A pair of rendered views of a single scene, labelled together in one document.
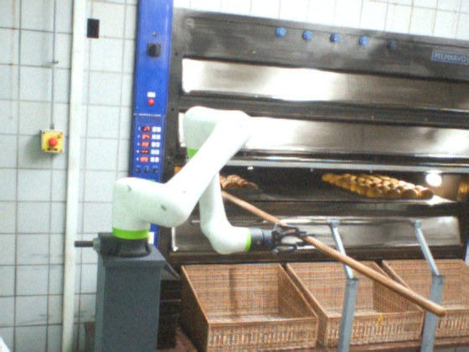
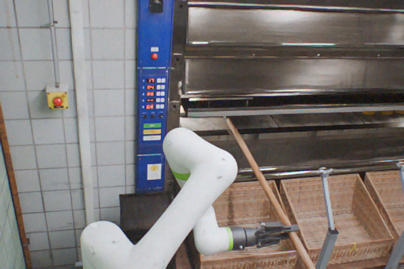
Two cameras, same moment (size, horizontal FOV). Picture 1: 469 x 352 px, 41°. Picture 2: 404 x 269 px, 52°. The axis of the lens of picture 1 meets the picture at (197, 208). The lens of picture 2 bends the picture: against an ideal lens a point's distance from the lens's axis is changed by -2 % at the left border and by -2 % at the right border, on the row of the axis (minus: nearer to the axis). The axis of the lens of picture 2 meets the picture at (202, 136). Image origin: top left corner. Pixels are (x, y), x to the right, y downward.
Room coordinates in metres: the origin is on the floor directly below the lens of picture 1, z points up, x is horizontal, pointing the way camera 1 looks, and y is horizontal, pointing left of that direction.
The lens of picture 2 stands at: (1.14, -0.12, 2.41)
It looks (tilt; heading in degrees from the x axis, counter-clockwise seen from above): 32 degrees down; 3
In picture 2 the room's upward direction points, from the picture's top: 6 degrees clockwise
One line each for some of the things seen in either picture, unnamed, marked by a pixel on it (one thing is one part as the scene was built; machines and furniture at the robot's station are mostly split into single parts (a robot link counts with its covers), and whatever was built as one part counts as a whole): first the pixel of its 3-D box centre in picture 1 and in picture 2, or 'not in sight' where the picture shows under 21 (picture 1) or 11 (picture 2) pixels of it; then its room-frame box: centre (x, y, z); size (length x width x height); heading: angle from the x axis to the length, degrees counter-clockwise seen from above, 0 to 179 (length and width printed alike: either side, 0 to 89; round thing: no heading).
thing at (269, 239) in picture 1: (270, 239); (254, 236); (2.38, -0.29, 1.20); 0.09 x 0.07 x 0.08; 110
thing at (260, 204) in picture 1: (328, 205); (324, 130); (3.39, -0.72, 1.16); 1.80 x 0.06 x 0.04; 109
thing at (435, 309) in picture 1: (300, 235); (285, 222); (2.49, -0.43, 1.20); 1.71 x 0.03 x 0.03; 20
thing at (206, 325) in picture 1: (245, 305); (238, 227); (2.93, -0.28, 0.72); 0.56 x 0.49 x 0.28; 109
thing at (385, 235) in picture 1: (327, 231); (320, 152); (3.37, -0.72, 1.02); 1.79 x 0.11 x 0.19; 109
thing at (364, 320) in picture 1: (351, 300); (332, 217); (3.12, -0.84, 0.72); 0.56 x 0.49 x 0.28; 110
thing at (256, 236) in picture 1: (252, 239); (236, 237); (2.36, -0.22, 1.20); 0.12 x 0.06 x 0.09; 20
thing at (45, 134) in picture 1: (51, 141); (58, 96); (2.83, 0.68, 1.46); 0.10 x 0.07 x 0.10; 109
